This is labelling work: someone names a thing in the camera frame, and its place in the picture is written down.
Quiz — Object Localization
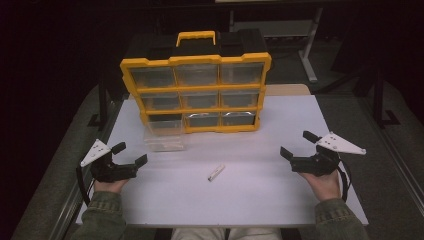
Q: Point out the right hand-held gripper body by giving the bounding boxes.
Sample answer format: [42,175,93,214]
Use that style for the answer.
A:
[289,131,367,178]

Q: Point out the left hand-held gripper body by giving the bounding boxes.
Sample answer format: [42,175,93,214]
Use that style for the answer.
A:
[80,138,140,184]

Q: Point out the pulled-out clear plastic drawer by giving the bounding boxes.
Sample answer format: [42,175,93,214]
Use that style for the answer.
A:
[143,114,187,153]

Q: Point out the small white stick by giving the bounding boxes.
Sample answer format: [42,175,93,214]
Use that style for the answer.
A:
[207,162,226,183]

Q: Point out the person's left hand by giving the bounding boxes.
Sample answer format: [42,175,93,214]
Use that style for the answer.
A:
[93,177,132,195]

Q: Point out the person's right hand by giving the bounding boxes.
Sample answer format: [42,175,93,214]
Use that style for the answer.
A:
[299,169,343,203]

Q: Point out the black metal stand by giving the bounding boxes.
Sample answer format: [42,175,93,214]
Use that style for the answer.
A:
[316,64,402,130]
[87,74,112,130]

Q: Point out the beige wooden board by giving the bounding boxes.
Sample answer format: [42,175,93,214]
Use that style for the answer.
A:
[265,83,312,97]

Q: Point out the white-legged desk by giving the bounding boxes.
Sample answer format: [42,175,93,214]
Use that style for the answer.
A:
[214,0,325,83]

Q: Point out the set of closed clear drawers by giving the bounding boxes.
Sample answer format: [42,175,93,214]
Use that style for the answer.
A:
[129,62,266,128]

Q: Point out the yellow and black organizer case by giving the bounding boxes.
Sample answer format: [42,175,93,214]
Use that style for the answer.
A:
[119,30,273,135]

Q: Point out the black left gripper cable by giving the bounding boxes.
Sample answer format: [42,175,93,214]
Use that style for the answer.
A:
[75,164,97,207]

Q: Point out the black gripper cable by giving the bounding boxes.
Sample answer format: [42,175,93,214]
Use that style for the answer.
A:
[75,164,97,207]
[335,159,353,203]

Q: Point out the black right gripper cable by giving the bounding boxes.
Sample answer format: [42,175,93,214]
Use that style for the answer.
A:
[335,159,353,203]

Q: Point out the metal floor rail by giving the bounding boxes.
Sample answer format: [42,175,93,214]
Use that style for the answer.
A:
[361,96,424,218]
[49,99,125,240]

